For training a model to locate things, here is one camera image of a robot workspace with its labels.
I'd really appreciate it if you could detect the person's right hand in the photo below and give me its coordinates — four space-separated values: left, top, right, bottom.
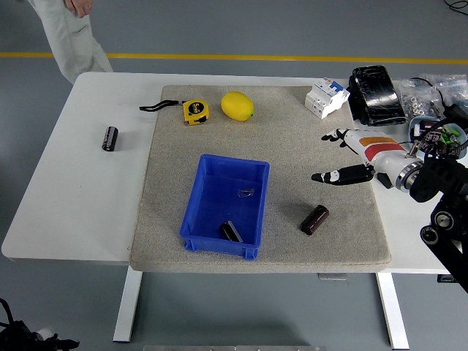
64 0 94 18

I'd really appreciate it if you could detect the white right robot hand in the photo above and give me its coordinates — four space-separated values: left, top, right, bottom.
311 127 411 185

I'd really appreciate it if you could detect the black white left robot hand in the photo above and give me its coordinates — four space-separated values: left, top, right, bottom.
33 327 80 351

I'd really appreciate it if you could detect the blue plastic box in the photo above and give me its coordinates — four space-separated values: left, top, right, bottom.
178 153 271 260

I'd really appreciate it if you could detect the person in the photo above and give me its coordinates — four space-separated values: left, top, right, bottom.
27 0 114 86

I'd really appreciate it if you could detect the light blue bowl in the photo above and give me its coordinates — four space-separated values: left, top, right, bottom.
407 116 468 162

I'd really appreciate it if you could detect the black wrapped device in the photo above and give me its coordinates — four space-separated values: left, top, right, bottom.
346 64 409 127

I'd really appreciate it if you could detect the clear bag of metal nuts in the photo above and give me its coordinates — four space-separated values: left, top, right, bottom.
398 78 445 120

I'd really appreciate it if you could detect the white blue circuit breaker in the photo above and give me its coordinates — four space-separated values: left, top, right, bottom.
303 78 351 120

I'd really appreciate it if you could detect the white table leg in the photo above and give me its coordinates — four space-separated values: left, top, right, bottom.
112 270 143 344
375 272 410 350

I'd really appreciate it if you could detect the clear plastic bag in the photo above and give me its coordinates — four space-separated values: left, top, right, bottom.
420 72 468 107

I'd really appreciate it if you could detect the grey-brown felt mat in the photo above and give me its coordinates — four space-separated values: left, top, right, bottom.
128 85 392 273

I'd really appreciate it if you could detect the yellow lemon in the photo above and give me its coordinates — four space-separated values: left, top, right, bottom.
220 91 255 121

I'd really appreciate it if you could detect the yellow tape measure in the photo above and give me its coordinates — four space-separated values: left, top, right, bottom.
138 98 211 127

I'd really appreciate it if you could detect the black plug with cord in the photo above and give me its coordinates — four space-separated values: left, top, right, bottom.
375 171 396 190

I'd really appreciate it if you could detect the black power adapter with cable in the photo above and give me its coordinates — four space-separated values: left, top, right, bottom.
408 76 468 129

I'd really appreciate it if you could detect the black floor cable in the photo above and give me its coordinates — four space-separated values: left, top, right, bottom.
443 0 468 15

